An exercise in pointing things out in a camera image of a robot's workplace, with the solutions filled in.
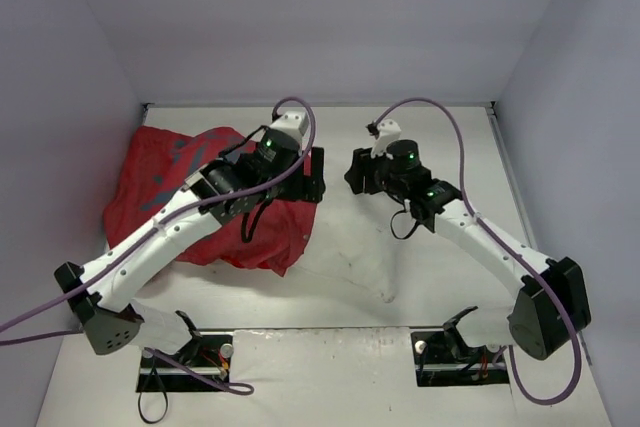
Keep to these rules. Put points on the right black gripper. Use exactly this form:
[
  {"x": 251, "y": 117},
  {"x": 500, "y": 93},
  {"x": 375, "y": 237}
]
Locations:
[{"x": 358, "y": 176}]

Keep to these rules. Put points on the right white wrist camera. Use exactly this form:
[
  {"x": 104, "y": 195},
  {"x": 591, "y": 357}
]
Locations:
[{"x": 384, "y": 133}]

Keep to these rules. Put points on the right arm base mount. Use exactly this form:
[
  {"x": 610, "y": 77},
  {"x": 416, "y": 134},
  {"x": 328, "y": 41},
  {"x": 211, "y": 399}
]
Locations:
[{"x": 443, "y": 359}]

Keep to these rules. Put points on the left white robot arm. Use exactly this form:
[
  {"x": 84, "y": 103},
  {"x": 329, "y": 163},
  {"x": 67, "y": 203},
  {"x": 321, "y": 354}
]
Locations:
[{"x": 101, "y": 293}]

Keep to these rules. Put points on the red navy pillowcase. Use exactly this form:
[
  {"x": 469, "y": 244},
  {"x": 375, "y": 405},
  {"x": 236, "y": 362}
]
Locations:
[{"x": 157, "y": 163}]

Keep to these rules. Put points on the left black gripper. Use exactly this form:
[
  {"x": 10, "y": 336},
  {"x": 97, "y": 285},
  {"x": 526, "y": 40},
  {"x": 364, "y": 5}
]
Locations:
[{"x": 314, "y": 174}]

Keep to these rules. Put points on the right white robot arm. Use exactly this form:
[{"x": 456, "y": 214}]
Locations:
[{"x": 548, "y": 295}]

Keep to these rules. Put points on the white pillow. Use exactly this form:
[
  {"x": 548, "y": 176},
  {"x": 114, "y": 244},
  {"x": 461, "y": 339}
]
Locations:
[{"x": 351, "y": 242}]

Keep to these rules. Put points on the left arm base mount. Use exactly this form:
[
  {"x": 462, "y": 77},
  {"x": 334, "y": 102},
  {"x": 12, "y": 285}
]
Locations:
[{"x": 209, "y": 357}]

